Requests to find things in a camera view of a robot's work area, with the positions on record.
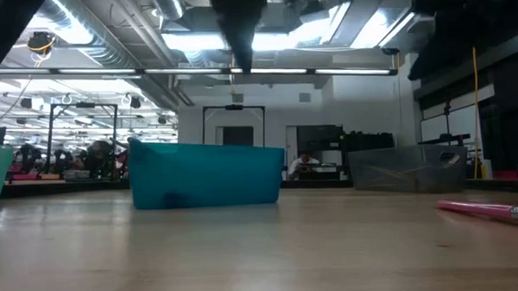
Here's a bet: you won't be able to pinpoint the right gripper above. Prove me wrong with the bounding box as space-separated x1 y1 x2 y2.
405 18 503 81

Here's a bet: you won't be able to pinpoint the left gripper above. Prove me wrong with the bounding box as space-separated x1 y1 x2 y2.
209 0 271 74

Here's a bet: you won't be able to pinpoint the gold fork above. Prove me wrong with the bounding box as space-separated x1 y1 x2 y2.
366 164 420 186
378 154 463 185

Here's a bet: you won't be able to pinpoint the translucent gray plastic bin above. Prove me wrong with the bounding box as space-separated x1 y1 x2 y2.
347 142 470 198

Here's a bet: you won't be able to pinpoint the blue plastic bin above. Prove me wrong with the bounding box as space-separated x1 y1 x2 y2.
127 130 287 212

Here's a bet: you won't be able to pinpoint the pink-handled silver fork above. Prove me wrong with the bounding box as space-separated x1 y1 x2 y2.
435 196 518 225

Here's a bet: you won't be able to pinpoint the gray ceiling box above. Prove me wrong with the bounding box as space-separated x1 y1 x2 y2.
262 0 289 33

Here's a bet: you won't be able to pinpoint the bright ceiling light panel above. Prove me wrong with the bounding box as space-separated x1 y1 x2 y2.
161 3 416 57

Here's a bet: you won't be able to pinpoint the black stand with table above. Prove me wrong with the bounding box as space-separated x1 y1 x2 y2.
415 98 472 149

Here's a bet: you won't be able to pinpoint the dark shelf cabinet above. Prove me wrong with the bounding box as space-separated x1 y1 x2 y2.
294 123 345 182

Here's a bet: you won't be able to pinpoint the black equipment boxes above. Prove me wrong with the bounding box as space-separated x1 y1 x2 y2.
344 130 395 153

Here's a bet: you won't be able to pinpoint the yellow white bottle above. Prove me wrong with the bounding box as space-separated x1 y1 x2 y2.
480 157 495 180

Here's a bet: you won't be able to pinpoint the person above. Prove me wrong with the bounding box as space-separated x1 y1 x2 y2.
85 139 115 172
287 150 322 181

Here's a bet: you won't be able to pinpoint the long black light bar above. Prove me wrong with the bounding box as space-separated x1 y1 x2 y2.
0 54 399 90

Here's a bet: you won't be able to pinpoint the red box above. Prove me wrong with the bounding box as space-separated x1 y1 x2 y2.
492 168 518 181

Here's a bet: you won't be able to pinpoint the background robot workstation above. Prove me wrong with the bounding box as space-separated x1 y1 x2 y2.
2 139 130 185

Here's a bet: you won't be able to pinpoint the black rig frame stand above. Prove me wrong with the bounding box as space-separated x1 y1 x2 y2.
200 102 268 149
45 100 121 182

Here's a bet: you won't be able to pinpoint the white wall board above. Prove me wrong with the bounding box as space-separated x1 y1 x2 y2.
420 104 484 143

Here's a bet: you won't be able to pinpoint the silver round duct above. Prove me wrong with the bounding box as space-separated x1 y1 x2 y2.
152 0 187 22

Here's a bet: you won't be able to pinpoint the black reel with yellow cord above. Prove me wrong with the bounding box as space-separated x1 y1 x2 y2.
24 30 58 58

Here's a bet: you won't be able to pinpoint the black aluminium table frame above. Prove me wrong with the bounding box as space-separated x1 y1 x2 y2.
0 165 518 212

